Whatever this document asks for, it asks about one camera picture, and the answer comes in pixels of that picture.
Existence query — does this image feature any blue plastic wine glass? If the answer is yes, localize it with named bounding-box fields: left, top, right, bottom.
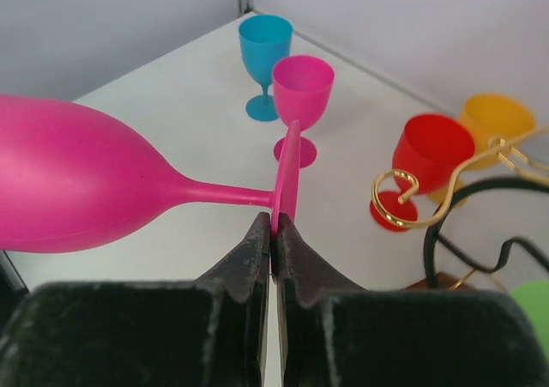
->
left=238, top=15, right=293, bottom=122

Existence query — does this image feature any green plastic wine glass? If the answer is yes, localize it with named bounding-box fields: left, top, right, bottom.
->
left=510, top=280, right=549, bottom=357

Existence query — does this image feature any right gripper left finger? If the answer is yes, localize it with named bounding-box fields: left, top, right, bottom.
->
left=1, top=213, right=270, bottom=386

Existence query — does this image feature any pink wine glass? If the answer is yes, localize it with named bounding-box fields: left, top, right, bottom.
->
left=1, top=94, right=300, bottom=253
left=271, top=55, right=335, bottom=170

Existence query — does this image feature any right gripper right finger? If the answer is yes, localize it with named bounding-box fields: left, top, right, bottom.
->
left=274, top=215, right=548, bottom=386

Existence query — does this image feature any red plastic wine glass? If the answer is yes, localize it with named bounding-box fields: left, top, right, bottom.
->
left=370, top=112, right=475, bottom=232

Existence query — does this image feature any gold wire wine glass rack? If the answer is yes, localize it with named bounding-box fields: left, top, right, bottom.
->
left=371, top=126, right=548, bottom=291

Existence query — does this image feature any orange plastic wine glass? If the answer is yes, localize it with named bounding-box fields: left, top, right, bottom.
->
left=428, top=93, right=537, bottom=208

